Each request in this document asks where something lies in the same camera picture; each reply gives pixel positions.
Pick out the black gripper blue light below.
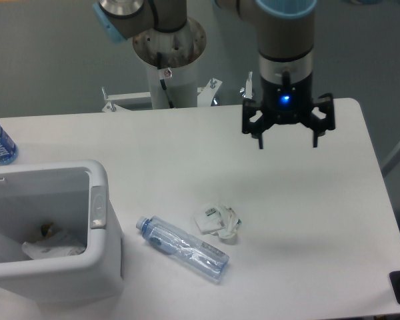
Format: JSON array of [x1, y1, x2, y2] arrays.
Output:
[[241, 72, 336, 150]]

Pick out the white paper trash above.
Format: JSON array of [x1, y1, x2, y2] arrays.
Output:
[[193, 201, 242, 245]]

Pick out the clear plastic bottle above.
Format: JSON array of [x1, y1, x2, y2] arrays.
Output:
[[136, 216, 229, 281]]

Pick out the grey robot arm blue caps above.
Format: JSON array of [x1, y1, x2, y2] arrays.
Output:
[[93, 1, 335, 139]]

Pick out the white plastic trash can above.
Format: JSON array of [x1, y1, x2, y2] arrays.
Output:
[[0, 160, 124, 302]]

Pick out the crumpled trash inside can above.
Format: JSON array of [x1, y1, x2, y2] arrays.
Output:
[[21, 222, 86, 260]]

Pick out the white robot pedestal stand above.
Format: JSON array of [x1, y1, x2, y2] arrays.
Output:
[[102, 17, 223, 112]]

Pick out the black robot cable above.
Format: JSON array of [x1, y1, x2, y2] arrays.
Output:
[[155, 51, 175, 109]]

